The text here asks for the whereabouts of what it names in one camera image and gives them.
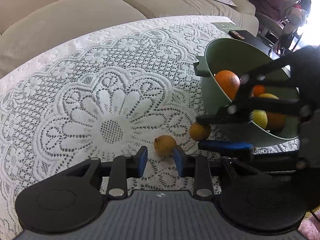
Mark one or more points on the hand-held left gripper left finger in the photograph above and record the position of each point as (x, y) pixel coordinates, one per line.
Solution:
(143, 161)

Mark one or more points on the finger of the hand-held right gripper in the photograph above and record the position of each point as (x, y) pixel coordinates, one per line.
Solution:
(250, 115)
(225, 147)

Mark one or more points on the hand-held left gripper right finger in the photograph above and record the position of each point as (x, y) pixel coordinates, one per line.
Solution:
(179, 162)

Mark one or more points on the brown longan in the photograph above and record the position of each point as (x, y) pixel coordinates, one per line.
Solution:
(165, 145)
(200, 132)

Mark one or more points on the orange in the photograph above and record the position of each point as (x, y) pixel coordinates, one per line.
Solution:
(227, 83)
(276, 121)
(258, 90)

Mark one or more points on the green colander bowl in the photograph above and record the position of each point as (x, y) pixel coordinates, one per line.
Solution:
(220, 55)

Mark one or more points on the yellow green pear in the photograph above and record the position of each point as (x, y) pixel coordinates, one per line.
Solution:
(260, 118)

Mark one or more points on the black remote control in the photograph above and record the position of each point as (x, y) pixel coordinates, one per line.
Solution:
(236, 34)

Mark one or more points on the grey chair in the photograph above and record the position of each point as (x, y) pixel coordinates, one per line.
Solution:
(271, 28)

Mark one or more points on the green grid mat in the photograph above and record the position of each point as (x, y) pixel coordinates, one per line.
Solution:
(225, 26)

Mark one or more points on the white lace tablecloth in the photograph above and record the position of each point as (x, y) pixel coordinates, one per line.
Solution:
(75, 92)

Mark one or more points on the beige sofa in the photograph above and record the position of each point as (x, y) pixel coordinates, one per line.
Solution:
(75, 10)

